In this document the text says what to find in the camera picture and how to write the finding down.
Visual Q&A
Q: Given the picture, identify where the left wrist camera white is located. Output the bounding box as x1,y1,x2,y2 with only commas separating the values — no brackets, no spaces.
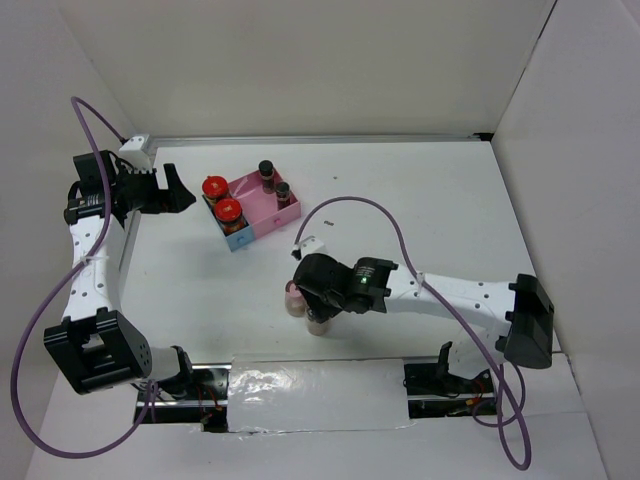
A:
118,134,152,171

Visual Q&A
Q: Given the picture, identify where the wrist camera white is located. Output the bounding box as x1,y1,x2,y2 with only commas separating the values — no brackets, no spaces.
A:
118,134,152,171
291,236,328,261

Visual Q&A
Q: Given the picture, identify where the red-cap jar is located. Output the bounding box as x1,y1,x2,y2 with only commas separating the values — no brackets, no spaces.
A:
202,175,230,208
214,198,246,236

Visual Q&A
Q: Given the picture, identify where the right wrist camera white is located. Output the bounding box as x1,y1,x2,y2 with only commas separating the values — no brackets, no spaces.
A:
291,236,328,261

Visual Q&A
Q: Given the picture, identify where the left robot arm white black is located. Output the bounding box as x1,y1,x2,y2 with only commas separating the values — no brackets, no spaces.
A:
43,150,196,395

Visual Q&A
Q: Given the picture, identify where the blue drawer box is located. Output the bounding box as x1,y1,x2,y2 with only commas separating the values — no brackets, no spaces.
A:
201,194,256,251

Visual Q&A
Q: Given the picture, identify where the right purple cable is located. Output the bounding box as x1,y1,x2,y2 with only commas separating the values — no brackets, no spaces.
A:
294,196,532,471

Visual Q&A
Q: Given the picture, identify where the pink-cap spice bottle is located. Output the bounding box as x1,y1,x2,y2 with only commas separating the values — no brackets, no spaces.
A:
285,280,307,318

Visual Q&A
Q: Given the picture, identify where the small black-cap spice bottle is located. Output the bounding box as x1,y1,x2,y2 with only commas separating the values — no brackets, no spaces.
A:
258,160,275,194

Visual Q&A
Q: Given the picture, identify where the aluminium rail back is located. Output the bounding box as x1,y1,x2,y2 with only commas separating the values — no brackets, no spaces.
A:
151,132,495,148

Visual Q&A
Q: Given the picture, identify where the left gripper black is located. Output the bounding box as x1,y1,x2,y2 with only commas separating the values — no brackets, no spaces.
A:
113,163,195,215

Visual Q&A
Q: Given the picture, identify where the white taped front cover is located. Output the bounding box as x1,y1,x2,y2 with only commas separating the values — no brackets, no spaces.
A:
227,359,412,434

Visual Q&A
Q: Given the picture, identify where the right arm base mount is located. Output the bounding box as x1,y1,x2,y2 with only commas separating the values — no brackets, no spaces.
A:
403,349,496,419

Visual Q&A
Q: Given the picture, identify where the purple cable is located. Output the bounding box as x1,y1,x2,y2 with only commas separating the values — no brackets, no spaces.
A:
294,196,532,471
9,96,156,457

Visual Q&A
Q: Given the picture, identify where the pink drawer box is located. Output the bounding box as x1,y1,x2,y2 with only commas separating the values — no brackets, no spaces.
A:
229,170,301,240

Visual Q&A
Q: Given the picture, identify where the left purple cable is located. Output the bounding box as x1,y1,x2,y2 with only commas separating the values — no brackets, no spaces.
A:
9,96,156,457

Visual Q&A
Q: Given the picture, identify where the black-cap spice bottle front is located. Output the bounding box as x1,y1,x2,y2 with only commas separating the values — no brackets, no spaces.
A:
305,308,332,336

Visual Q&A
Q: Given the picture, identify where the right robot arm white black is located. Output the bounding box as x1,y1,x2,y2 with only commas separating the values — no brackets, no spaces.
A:
293,253,555,392

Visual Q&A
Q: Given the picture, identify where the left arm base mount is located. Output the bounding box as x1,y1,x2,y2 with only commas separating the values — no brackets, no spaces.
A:
134,346,231,433

